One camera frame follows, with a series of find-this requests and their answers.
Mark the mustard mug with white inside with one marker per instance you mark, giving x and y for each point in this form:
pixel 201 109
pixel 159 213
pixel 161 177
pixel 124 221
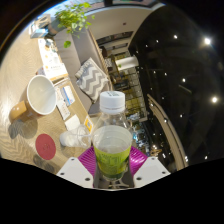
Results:
pixel 40 95

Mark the green potted plant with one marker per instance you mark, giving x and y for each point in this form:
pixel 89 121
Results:
pixel 73 18

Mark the clear bottle with green label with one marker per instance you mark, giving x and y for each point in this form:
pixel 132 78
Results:
pixel 111 143

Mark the group of ceiling lights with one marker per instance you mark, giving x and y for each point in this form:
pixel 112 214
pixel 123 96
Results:
pixel 181 80

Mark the clear plastic cup with straw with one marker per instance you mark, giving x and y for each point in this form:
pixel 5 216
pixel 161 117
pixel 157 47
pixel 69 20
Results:
pixel 74 137

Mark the flat round red coaster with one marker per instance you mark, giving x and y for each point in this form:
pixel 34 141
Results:
pixel 45 146

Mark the grey white chevron cushion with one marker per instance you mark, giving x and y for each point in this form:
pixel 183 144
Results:
pixel 91 80

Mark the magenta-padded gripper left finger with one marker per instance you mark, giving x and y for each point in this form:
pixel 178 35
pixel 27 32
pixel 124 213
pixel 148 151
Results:
pixel 78 168

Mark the grey curved sofa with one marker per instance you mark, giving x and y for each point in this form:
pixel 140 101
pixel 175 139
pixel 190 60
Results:
pixel 75 56

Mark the white round column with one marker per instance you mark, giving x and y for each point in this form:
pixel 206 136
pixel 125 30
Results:
pixel 126 62

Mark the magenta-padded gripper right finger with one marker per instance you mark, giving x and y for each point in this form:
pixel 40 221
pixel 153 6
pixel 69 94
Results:
pixel 146 168

